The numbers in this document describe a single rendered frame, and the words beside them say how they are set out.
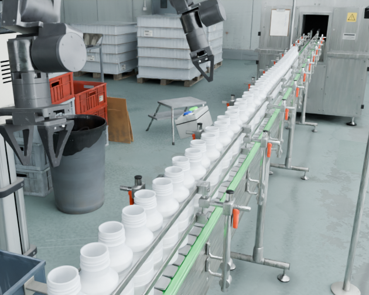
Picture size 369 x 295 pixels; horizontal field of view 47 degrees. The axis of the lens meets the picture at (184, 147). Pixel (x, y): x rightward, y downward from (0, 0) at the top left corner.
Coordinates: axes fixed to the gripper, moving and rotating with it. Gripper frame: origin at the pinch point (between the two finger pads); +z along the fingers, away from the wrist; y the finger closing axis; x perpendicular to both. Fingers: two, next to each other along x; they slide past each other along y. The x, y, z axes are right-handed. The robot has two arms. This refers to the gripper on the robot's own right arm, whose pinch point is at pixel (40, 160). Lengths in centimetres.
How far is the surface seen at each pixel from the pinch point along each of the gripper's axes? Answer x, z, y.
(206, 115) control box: 83, 3, -1
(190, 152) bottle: 31.5, 4.8, 13.9
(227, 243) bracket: 26.5, 22.9, 23.7
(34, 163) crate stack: 187, 55, -181
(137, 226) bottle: -0.1, 9.4, 17.9
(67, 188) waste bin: 173, 68, -141
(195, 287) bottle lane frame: 21.8, 31.7, 17.9
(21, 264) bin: 10.0, 26.5, -18.0
